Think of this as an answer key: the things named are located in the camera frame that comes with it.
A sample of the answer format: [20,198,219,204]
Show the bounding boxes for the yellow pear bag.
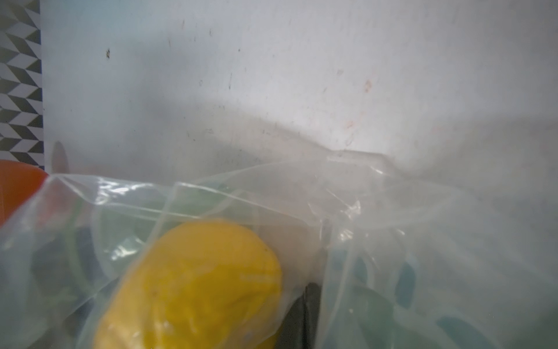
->
[92,221,283,348]

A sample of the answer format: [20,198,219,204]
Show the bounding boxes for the orange bowl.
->
[1,160,48,225]

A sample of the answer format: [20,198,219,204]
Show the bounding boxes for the zip-top bag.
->
[315,181,557,348]
[1,151,395,348]

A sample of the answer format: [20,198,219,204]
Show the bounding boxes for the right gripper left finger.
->
[274,294,307,349]

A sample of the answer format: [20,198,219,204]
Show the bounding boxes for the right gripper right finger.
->
[305,282,321,349]

